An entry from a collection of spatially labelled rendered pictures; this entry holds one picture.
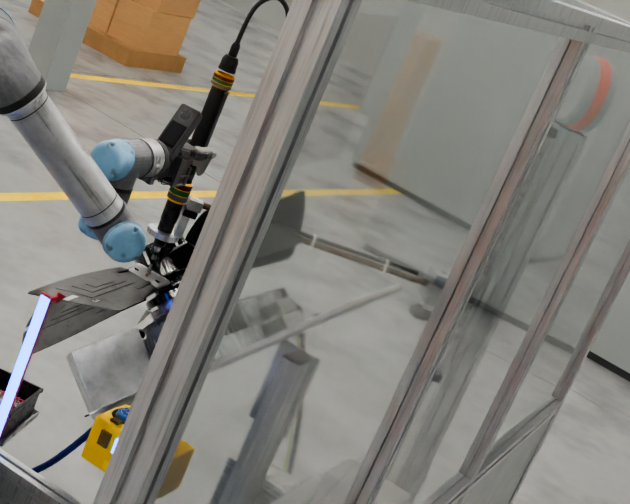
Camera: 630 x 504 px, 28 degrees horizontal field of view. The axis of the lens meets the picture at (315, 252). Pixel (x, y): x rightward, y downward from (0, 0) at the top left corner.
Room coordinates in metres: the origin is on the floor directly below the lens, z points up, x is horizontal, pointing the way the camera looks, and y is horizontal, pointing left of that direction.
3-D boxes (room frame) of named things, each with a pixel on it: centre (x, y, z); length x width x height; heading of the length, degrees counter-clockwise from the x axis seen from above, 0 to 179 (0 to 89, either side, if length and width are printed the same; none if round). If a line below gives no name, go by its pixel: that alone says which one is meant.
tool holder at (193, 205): (2.51, 0.30, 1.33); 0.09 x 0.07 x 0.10; 105
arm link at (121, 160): (2.25, 0.40, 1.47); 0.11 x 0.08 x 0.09; 160
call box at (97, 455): (2.06, 0.15, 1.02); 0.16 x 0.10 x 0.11; 70
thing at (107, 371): (2.44, 0.30, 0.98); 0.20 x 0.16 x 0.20; 70
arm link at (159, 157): (2.32, 0.37, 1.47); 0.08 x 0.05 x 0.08; 70
